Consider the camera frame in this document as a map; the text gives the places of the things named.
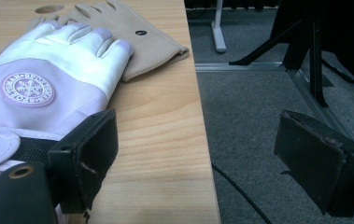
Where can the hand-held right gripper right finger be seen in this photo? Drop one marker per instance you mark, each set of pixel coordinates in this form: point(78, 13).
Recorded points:
point(314, 161)

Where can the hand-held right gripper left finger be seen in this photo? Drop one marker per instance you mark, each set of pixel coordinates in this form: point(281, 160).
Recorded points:
point(84, 168)

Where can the white and purple ski glove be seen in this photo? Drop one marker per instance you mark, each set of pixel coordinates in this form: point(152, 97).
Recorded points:
point(56, 77)

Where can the black chair base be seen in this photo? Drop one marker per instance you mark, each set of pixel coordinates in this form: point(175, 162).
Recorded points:
point(316, 62)

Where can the beige glove with black button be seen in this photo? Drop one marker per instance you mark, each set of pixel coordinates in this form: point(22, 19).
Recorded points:
point(152, 43)

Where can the metal floor rail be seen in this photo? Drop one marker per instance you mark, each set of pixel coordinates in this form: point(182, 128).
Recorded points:
point(243, 67)
point(305, 90)

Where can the white desk frame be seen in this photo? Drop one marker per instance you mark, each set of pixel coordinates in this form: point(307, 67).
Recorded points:
point(218, 31)

